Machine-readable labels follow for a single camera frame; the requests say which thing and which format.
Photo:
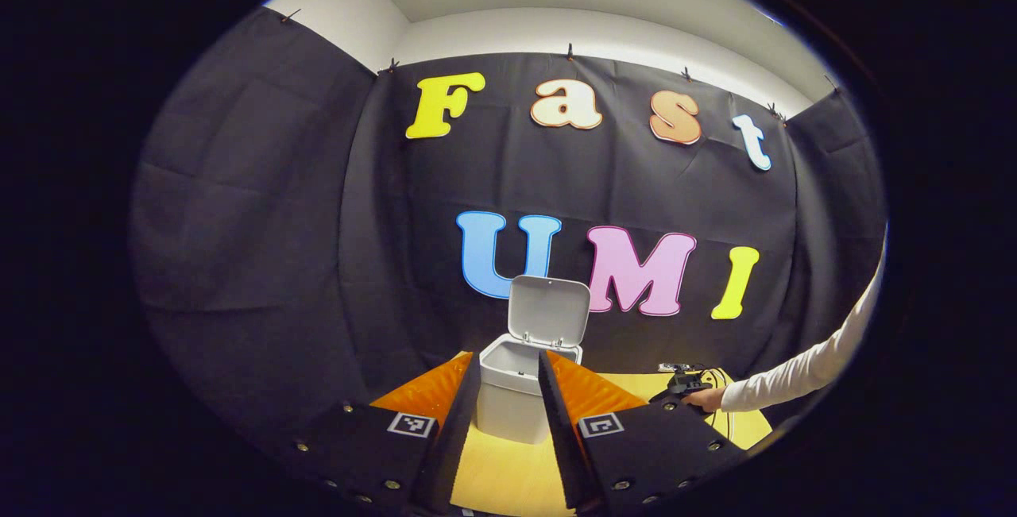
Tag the white desktop garbage bin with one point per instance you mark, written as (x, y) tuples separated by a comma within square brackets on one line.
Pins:
[(508, 390)]

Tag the wooden desktop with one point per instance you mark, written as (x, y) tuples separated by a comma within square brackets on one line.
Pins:
[(508, 477)]

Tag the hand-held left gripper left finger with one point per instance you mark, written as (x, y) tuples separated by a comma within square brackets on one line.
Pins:
[(457, 437)]

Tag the black backdrop cloth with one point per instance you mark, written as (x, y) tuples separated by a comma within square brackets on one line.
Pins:
[(278, 223)]

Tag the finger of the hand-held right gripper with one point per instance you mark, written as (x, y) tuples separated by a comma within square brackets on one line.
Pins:
[(674, 367)]

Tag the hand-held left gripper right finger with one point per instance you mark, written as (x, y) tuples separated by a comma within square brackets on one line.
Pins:
[(556, 437)]

